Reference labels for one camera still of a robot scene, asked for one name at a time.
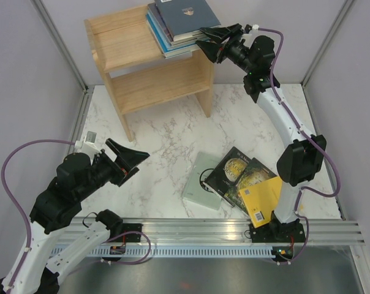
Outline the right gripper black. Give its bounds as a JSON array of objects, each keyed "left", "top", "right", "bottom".
[{"left": 195, "top": 23, "right": 255, "bottom": 74}]

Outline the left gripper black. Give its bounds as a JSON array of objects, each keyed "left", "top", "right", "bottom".
[{"left": 77, "top": 137, "right": 150, "bottom": 200}]

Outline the navy blue crest book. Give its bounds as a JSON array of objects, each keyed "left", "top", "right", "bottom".
[{"left": 155, "top": 0, "right": 221, "bottom": 41}]

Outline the pale green thin file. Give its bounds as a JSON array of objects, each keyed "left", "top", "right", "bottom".
[{"left": 182, "top": 151, "right": 221, "bottom": 211}]

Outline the dark purple galaxy book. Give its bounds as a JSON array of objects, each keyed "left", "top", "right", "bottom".
[{"left": 148, "top": 3, "right": 205, "bottom": 45}]

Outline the bright blue book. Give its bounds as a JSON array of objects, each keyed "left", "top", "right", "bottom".
[{"left": 146, "top": 18, "right": 198, "bottom": 58}]

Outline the light blue book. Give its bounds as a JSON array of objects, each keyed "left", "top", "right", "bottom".
[{"left": 146, "top": 11, "right": 197, "bottom": 49}]

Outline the black book white lettering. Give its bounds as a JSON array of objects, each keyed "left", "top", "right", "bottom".
[{"left": 203, "top": 147, "right": 252, "bottom": 197}]

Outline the green Alice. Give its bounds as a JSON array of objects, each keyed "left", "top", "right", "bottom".
[{"left": 224, "top": 157, "right": 276, "bottom": 213}]

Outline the yellow book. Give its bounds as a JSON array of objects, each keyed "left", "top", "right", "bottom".
[{"left": 239, "top": 176, "right": 282, "bottom": 228}]

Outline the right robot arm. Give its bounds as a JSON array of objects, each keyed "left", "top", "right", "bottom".
[{"left": 197, "top": 24, "right": 327, "bottom": 243}]

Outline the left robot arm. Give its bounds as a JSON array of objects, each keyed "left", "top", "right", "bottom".
[{"left": 0, "top": 138, "right": 149, "bottom": 293}]

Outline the wooden two-tier shelf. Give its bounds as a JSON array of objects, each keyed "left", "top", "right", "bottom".
[{"left": 84, "top": 5, "right": 214, "bottom": 141}]

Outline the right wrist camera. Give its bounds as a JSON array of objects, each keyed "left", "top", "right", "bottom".
[{"left": 243, "top": 24, "right": 260, "bottom": 39}]

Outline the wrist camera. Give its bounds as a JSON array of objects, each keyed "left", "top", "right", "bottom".
[
  {"left": 243, "top": 24, "right": 260, "bottom": 39},
  {"left": 74, "top": 131, "right": 100, "bottom": 159}
]

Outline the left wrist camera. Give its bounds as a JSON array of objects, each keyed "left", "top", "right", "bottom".
[{"left": 74, "top": 131, "right": 100, "bottom": 159}]

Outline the white slotted cable duct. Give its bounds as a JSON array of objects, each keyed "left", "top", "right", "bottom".
[{"left": 88, "top": 244, "right": 275, "bottom": 258}]

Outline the right aluminium frame post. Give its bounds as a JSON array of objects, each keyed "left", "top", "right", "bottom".
[{"left": 301, "top": 0, "right": 357, "bottom": 89}]

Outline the aluminium frame post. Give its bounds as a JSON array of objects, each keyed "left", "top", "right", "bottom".
[
  {"left": 301, "top": 0, "right": 357, "bottom": 89},
  {"left": 31, "top": 0, "right": 89, "bottom": 93}
]

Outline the left aluminium frame post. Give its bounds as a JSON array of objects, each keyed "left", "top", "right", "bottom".
[{"left": 31, "top": 0, "right": 89, "bottom": 93}]

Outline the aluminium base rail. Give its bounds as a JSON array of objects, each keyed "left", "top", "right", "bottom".
[{"left": 59, "top": 217, "right": 365, "bottom": 246}]

